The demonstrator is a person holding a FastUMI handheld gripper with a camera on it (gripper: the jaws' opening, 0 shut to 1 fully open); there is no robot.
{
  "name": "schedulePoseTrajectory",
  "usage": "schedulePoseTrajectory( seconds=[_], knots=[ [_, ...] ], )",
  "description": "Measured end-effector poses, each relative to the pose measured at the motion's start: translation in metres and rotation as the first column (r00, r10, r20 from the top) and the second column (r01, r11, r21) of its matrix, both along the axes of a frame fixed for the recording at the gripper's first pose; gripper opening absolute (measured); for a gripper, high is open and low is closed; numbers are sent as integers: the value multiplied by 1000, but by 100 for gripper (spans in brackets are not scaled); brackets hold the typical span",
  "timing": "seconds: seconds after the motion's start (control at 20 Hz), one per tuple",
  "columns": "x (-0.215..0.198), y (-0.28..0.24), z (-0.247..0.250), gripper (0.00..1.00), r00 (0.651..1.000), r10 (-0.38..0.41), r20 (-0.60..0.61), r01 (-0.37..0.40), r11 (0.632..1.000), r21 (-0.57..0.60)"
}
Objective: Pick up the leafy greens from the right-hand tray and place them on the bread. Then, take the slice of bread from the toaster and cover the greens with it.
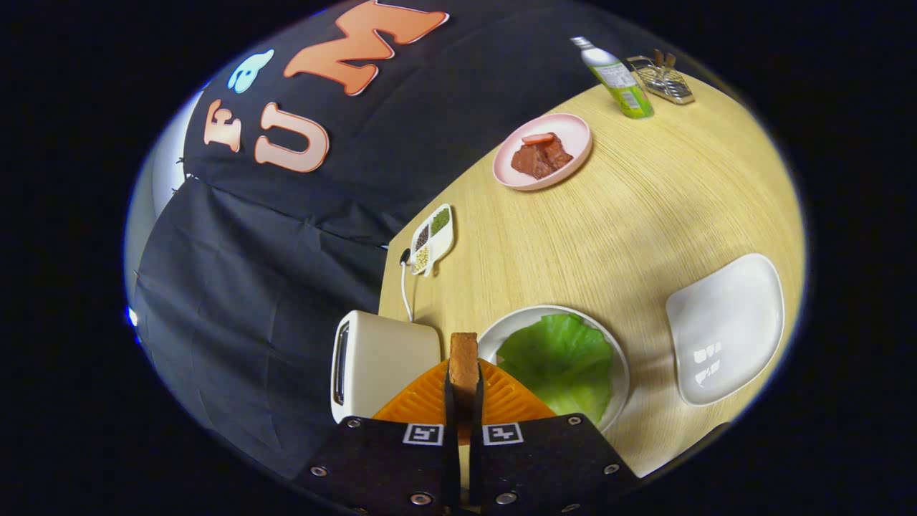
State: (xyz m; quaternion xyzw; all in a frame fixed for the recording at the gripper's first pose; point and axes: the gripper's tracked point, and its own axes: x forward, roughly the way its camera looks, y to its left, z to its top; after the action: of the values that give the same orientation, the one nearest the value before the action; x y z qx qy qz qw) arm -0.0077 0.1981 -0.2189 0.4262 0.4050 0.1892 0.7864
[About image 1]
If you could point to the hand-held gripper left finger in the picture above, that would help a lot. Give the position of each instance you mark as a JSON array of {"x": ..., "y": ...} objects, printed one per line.
[{"x": 401, "y": 466}]

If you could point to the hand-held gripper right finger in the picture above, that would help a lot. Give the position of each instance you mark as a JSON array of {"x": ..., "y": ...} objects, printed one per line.
[{"x": 544, "y": 466}]

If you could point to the green lettuce leaf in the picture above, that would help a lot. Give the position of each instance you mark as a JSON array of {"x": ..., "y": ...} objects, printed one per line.
[{"x": 559, "y": 358}]

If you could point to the toasted bread slice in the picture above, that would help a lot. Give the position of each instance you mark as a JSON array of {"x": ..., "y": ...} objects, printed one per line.
[{"x": 463, "y": 358}]

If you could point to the white toaster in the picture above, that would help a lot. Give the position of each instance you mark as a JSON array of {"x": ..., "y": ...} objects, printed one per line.
[{"x": 390, "y": 358}]

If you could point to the round white plate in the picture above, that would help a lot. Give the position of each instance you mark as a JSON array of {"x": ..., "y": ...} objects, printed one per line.
[{"x": 494, "y": 337}]

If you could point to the square white plate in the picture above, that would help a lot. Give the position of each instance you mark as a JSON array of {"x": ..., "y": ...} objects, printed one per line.
[{"x": 723, "y": 330}]

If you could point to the white divided condiment dish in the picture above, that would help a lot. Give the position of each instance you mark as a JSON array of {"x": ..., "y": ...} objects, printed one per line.
[{"x": 438, "y": 240}]

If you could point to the brown meat slices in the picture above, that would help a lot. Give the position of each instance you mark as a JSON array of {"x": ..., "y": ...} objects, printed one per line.
[{"x": 541, "y": 159}]

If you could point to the red sausage slice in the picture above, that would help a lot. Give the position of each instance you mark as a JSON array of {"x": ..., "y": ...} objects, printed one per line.
[{"x": 537, "y": 138}]

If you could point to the pink plate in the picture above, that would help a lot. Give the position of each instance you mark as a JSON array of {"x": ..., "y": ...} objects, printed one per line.
[{"x": 577, "y": 140}]

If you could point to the green label bottle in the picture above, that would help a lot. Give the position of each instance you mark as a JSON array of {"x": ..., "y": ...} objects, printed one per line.
[{"x": 620, "y": 82}]

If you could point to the brown wooden utensils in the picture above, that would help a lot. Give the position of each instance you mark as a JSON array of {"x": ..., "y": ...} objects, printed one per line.
[{"x": 663, "y": 59}]

